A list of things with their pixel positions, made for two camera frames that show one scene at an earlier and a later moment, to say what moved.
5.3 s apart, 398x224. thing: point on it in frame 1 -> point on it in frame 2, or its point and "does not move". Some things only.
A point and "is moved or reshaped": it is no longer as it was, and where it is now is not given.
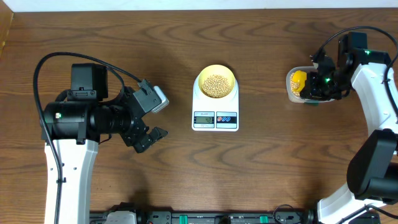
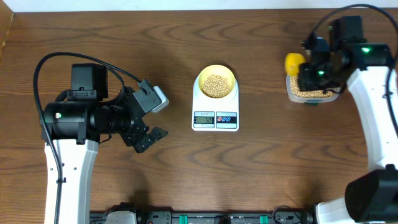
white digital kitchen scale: [211, 114] does not move
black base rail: [217, 216] does not move
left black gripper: [132, 134] does not move
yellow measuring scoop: [300, 76] is moved or reshaped
